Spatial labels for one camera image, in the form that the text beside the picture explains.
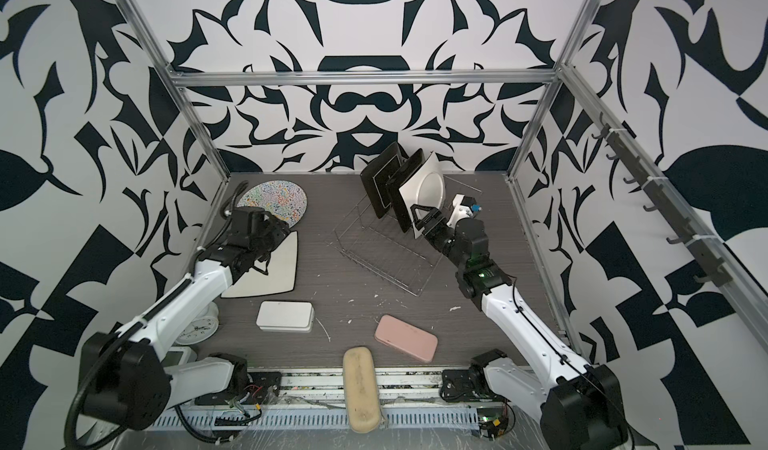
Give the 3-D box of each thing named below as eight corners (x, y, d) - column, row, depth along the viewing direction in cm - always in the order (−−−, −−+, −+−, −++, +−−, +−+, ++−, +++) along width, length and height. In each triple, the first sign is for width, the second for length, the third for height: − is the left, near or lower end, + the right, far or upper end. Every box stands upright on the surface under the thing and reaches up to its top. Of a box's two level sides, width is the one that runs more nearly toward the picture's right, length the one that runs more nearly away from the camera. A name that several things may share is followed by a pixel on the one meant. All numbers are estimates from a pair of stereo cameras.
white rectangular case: (259, 332, 84) (253, 326, 81) (265, 306, 89) (260, 300, 85) (311, 332, 85) (308, 326, 81) (315, 307, 89) (312, 300, 85)
